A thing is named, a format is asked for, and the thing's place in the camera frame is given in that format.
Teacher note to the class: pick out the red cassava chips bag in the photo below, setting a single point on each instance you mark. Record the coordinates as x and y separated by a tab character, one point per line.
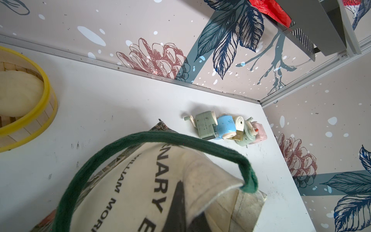
273	10

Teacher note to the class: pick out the black wall basket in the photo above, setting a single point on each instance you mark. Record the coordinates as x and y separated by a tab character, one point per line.
320	22

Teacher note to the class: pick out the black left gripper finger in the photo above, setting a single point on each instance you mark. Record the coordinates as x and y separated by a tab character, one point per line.
176	219

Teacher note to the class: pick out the right steamed bun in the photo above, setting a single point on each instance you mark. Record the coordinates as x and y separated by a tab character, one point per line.
20	93

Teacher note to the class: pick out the yellow wooden bamboo steamer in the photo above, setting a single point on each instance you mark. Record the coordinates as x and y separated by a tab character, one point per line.
21	130

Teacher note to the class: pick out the canvas tote bag green handles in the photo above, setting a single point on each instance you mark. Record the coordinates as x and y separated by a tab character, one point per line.
129	185

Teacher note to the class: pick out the yellow sharpener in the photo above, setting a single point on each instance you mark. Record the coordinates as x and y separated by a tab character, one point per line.
238	136

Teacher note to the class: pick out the pale green sharpener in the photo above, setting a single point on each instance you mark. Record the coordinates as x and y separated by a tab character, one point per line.
249	133

